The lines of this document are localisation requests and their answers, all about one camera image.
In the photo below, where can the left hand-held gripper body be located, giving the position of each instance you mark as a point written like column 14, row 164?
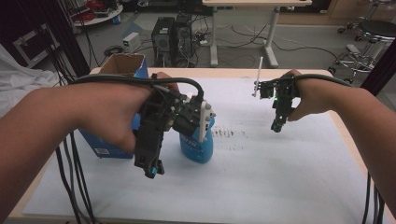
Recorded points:
column 183, row 116

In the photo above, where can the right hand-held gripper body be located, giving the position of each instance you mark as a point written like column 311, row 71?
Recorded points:
column 280, row 93

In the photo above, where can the blue spray bottle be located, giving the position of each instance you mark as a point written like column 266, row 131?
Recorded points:
column 197, row 149

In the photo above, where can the person's right hand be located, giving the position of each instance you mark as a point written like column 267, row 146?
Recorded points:
column 313, row 96

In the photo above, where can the person's left hand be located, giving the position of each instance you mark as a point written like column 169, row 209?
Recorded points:
column 109, row 115

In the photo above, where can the white-legged desk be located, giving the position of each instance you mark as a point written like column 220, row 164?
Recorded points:
column 271, row 31

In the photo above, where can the black computer tower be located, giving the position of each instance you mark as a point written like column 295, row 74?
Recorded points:
column 184, row 37
column 162, row 40

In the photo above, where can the blue cardboard box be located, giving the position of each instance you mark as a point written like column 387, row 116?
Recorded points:
column 123, row 63

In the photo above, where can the small white box device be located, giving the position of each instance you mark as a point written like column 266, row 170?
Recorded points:
column 131, row 42

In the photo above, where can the dark curtain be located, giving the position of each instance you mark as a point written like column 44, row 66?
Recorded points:
column 381, row 71
column 67, row 40

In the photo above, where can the black round stool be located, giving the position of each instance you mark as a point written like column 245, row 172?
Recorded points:
column 370, row 40

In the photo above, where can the round white table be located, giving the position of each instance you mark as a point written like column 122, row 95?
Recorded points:
column 99, row 14

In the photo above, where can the white cloth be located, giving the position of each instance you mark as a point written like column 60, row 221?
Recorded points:
column 21, row 81

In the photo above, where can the grey metal frame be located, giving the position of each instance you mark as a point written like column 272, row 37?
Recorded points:
column 34, row 46

